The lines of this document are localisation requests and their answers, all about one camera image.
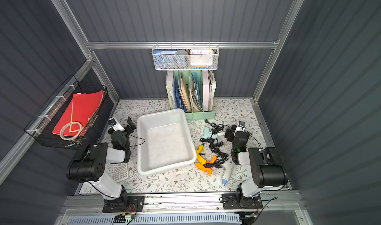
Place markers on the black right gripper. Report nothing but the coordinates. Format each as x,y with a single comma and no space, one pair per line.
230,132

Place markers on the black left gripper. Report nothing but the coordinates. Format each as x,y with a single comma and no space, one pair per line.
126,128

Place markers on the mint green glue gun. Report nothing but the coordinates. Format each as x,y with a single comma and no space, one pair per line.
208,136

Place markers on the yellow glue gun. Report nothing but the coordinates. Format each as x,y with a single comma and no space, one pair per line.
200,153

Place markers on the orange glue gun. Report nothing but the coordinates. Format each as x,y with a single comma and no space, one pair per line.
205,165

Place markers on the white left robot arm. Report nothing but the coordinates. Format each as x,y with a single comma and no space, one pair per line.
89,162

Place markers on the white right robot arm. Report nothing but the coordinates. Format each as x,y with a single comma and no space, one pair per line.
266,167

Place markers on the white blue-tip glue gun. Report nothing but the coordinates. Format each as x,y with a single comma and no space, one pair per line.
227,172

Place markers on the white plastic storage box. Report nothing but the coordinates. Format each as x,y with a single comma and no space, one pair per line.
164,142

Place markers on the blue box in basket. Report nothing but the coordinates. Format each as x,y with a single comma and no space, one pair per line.
163,58

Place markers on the red folder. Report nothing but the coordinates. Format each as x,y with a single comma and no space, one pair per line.
81,108

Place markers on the white calculator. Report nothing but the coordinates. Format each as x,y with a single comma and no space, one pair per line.
120,172

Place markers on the green desktop file organizer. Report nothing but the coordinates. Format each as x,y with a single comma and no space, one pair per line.
184,91

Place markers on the grey tape roll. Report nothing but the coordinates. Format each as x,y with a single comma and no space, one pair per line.
181,59

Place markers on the yellow white alarm clock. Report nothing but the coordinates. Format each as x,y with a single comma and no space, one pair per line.
201,57

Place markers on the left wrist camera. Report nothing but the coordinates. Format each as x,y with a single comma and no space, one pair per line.
115,125

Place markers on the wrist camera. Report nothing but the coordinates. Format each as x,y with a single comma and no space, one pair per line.
240,127
115,125

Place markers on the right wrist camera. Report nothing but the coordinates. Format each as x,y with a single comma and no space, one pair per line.
240,127

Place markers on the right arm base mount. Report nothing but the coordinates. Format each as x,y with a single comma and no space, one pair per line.
232,201

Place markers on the white wire mesh basket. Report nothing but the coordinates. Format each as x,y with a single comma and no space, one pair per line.
188,48

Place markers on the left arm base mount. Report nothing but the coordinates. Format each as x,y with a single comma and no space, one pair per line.
123,205

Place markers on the black wire wall basket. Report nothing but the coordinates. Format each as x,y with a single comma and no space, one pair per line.
41,127

